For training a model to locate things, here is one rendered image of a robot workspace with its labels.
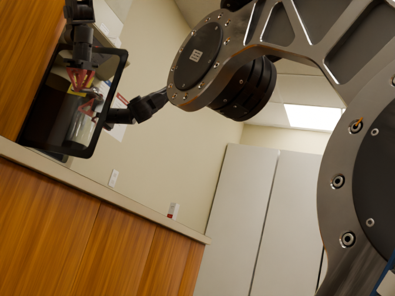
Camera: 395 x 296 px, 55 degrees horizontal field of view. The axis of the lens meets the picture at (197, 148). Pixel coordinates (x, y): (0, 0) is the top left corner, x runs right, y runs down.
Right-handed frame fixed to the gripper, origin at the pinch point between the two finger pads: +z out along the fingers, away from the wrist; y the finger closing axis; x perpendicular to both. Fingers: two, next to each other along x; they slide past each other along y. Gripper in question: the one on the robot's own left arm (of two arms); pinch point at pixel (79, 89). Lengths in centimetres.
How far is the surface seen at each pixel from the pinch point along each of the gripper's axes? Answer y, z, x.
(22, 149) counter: 28.1, 16.4, 5.6
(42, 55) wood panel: 1.1, -9.5, -14.7
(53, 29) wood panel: -3.2, -18.8, -14.5
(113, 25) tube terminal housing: -46, -29, -19
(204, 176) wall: -271, 76, -37
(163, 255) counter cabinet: -57, 74, 13
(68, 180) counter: 11.4, 26.9, 7.5
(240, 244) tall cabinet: -279, 142, 10
